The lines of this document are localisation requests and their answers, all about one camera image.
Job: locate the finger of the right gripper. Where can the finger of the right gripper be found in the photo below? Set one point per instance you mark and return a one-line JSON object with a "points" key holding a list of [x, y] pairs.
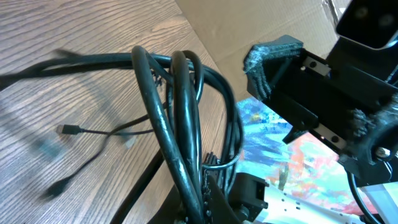
{"points": [[266, 62]]}

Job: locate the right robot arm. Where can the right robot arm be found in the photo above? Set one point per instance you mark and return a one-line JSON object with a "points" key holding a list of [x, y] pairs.
{"points": [[382, 202]]}

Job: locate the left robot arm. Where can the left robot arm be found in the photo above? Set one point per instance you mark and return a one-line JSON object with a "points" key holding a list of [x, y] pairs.
{"points": [[253, 200]]}

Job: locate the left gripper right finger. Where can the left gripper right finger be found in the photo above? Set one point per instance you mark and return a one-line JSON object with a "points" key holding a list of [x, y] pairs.
{"points": [[217, 209]]}

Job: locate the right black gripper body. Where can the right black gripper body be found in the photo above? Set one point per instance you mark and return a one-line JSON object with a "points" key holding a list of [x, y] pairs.
{"points": [[349, 102]]}

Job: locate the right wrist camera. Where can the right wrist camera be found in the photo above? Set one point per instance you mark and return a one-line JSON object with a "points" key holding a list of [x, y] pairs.
{"points": [[371, 23]]}

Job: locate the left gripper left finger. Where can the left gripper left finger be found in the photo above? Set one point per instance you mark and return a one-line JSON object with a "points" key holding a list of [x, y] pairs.
{"points": [[171, 211]]}

